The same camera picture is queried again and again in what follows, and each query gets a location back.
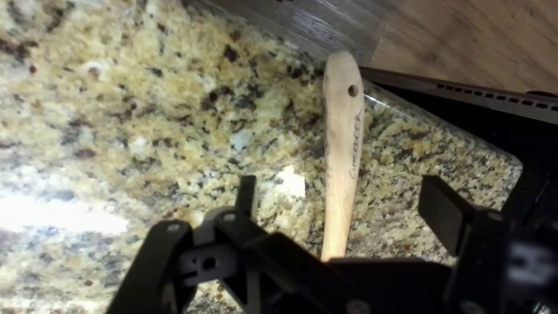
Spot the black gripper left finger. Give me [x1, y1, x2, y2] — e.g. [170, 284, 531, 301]
[102, 172, 350, 314]

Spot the black electric stove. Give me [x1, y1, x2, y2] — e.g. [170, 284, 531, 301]
[358, 64, 558, 245]

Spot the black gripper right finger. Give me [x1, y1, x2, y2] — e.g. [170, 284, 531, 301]
[416, 174, 558, 314]

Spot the wooden spoon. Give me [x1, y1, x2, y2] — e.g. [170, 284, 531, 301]
[318, 48, 365, 263]

